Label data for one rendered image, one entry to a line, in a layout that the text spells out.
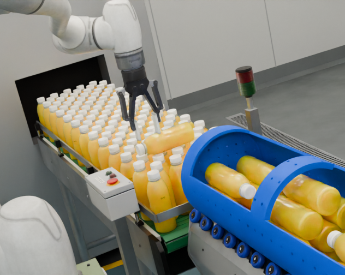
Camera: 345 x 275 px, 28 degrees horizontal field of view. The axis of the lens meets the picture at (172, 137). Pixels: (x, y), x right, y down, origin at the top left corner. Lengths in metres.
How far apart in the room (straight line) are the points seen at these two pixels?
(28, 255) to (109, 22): 0.81
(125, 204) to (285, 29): 5.04
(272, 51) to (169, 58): 1.09
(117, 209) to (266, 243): 0.65
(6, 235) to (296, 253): 0.64
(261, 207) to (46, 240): 0.51
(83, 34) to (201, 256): 0.77
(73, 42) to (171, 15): 4.41
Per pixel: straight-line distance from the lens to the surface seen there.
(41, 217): 1.58
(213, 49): 6.69
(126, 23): 2.08
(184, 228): 2.22
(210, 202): 1.87
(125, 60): 2.10
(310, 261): 1.50
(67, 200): 3.54
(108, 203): 2.13
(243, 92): 2.55
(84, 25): 2.13
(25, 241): 1.57
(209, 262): 2.09
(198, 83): 6.68
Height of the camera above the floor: 1.87
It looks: 18 degrees down
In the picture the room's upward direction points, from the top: 13 degrees counter-clockwise
